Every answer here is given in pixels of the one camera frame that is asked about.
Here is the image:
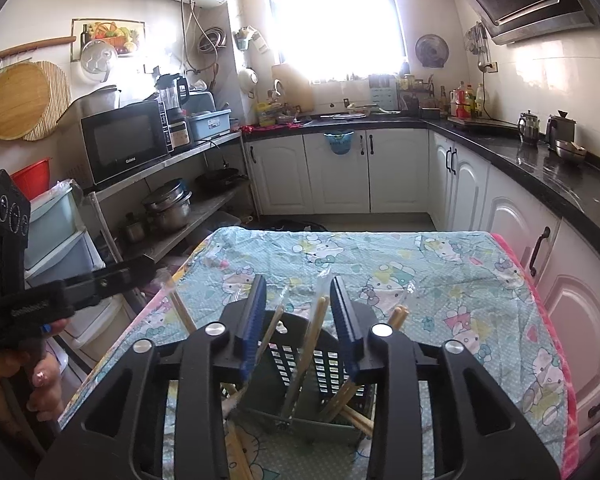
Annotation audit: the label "metal shelf rack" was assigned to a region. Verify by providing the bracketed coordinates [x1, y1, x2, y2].
[82, 130, 262, 267]

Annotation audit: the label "black stone countertop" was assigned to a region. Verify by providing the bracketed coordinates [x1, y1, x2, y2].
[240, 112, 600, 272]

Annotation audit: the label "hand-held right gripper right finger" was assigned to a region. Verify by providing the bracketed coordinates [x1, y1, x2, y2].
[330, 276, 566, 480]

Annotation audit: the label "blue hanging bag holder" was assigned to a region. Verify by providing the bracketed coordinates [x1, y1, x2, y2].
[323, 130, 355, 157]

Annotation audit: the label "round bamboo mat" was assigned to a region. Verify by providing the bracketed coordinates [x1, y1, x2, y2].
[22, 60, 74, 142]

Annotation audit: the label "cartoon printed blue cloth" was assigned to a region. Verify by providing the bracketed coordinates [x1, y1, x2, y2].
[60, 226, 581, 480]

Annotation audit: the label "black rack with jars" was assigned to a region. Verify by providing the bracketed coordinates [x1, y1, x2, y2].
[399, 74, 437, 112]

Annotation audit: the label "bunch of wooden chopsticks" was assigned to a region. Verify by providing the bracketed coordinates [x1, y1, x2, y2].
[167, 270, 414, 480]

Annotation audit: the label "black blender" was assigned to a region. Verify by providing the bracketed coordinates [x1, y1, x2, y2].
[153, 73, 191, 154]

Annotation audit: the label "stack of steel pots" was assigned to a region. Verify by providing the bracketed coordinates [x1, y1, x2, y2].
[141, 178, 194, 234]

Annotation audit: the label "flat cooktop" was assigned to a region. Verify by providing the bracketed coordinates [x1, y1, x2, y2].
[447, 116, 519, 131]

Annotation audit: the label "black microwave oven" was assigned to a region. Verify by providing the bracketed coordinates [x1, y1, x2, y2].
[80, 100, 174, 187]

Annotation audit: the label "steel spouted pot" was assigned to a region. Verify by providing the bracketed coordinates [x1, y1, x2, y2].
[546, 109, 579, 154]

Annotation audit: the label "pastel plastic drawer tower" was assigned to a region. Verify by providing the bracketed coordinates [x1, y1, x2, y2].
[22, 180, 132, 357]

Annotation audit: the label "steel bowl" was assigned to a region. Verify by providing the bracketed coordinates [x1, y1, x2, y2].
[554, 140, 588, 163]

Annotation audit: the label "red cloth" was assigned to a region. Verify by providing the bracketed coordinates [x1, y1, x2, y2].
[241, 121, 312, 134]

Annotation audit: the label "white plastic dome cover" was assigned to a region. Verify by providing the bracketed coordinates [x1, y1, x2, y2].
[80, 40, 119, 84]

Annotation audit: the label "small steel cup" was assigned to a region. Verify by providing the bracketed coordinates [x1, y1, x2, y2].
[124, 212, 147, 242]

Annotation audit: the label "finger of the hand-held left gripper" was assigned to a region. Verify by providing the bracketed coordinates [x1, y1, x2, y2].
[62, 257, 157, 312]

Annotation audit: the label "group of oil bottles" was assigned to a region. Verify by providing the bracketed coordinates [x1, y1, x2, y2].
[450, 80, 486, 121]

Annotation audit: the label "kitchen window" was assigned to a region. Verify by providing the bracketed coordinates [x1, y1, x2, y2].
[261, 0, 412, 84]

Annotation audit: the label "blue grey dish tray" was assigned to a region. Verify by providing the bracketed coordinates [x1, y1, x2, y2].
[186, 108, 234, 146]

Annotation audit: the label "white kitchen base cabinets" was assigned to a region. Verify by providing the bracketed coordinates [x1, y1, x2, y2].
[242, 127, 600, 463]

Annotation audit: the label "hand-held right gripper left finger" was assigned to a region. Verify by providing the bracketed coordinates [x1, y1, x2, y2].
[35, 275, 268, 480]

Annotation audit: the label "black wok pan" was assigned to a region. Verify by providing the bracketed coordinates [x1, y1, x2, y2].
[195, 167, 249, 193]

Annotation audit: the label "grey cover on microwave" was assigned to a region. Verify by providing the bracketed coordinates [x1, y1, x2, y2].
[68, 85, 123, 122]

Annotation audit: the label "coiled hose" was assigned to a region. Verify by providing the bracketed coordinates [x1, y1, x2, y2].
[197, 27, 229, 57]

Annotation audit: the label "round wooden board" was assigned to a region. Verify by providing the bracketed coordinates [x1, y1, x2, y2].
[0, 62, 51, 141]

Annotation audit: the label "wooden rolling pin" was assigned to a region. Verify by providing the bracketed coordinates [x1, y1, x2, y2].
[0, 35, 77, 69]

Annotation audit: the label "green plastic utensil basket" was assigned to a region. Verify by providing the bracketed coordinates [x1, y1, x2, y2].
[220, 302, 382, 449]

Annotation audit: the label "blue spice drawer box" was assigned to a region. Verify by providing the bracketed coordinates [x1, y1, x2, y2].
[368, 75, 399, 112]

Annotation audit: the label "hanging tools beside hood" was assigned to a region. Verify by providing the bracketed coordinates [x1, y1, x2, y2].
[463, 22, 499, 74]

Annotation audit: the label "round grey wall fan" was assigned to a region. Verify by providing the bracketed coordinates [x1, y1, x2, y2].
[414, 33, 451, 69]

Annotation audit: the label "pale cutting board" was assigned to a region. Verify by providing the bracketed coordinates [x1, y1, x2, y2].
[271, 62, 315, 112]

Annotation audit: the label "white round wall container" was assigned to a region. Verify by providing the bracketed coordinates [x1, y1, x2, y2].
[237, 67, 260, 97]

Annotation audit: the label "yellow dish pile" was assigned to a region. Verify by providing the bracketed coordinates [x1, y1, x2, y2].
[256, 100, 302, 128]

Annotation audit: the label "red plastic basin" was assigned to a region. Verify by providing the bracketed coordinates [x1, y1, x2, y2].
[11, 158, 53, 201]

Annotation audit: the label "fruit wall poster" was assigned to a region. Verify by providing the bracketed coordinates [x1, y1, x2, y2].
[71, 18, 146, 64]

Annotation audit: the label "white wall shelf holder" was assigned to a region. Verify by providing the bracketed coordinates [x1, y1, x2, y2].
[233, 25, 261, 52]

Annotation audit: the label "person's left hand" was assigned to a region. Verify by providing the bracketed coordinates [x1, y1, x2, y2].
[0, 342, 67, 441]

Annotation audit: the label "small steel kettle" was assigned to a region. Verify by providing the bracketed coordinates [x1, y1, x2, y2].
[518, 109, 541, 146]

